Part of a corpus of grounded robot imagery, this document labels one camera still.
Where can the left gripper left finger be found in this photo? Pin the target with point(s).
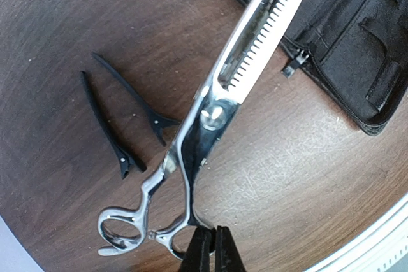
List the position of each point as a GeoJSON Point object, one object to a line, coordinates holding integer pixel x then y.
{"type": "Point", "coordinates": [197, 256]}

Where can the black zip tool case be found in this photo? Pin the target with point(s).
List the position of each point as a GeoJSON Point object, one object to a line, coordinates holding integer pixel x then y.
{"type": "Point", "coordinates": [356, 51]}

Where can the silver thinning shears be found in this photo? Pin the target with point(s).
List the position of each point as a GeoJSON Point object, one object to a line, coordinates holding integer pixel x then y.
{"type": "Point", "coordinates": [234, 74]}

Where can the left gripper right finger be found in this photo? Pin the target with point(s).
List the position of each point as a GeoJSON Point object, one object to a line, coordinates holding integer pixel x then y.
{"type": "Point", "coordinates": [227, 257]}

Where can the black hair clip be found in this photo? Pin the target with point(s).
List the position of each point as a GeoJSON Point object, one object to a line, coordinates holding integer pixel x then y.
{"type": "Point", "coordinates": [157, 121]}
{"type": "Point", "coordinates": [125, 156]}

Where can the aluminium front rail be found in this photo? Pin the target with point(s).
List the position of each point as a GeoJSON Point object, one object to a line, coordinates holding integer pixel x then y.
{"type": "Point", "coordinates": [378, 248]}

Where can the black hair clip right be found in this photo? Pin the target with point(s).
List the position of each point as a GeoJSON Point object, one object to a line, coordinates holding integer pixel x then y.
{"type": "Point", "coordinates": [157, 121]}

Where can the black hair clip left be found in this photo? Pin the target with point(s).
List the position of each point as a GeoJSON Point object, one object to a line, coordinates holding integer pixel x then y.
{"type": "Point", "coordinates": [125, 156]}

